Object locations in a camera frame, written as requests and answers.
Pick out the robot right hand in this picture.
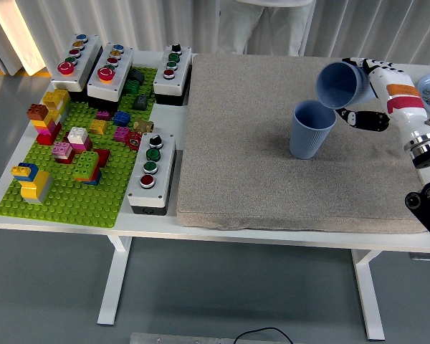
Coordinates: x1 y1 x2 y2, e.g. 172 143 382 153
335 56 430 146

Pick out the blue ribbed cup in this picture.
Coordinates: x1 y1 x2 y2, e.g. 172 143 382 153
289 99 337 161
315 61 377 110

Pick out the person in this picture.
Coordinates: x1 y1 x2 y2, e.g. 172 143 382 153
218 0 315 57

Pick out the white table leg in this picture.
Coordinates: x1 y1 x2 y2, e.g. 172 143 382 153
97 235 133 326
350 249 386 341

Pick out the four-button control box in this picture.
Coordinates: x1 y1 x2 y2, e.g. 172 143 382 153
126 132 177 216
153 43 194 107

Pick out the dark grey round part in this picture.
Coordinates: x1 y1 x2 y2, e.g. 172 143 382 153
128 68 146 86

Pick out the dark green brick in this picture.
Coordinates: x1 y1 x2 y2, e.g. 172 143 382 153
123 80 142 96

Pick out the five-button control box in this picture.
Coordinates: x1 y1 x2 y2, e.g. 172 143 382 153
49 34 104 104
87 42 134 110

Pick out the white curtain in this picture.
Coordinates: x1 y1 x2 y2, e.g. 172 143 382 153
0 0 430 78

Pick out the green orange blue brick stack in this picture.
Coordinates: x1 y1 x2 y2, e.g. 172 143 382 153
72 150 102 186

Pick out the green studded baseplate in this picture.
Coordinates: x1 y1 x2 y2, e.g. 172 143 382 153
0 66 158 229

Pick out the pink white red brick stack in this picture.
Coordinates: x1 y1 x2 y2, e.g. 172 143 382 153
51 141 76 165

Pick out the yellow white brick stack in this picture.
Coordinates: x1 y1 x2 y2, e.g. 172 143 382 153
42 88 72 125

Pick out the brown yellow pink red brick tower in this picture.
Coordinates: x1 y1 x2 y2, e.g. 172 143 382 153
26 103 62 146

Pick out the blue yellow grey brick stack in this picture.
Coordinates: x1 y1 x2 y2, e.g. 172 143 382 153
10 162 54 206

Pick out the black cable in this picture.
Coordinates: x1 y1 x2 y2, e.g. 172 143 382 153
234 326 294 344

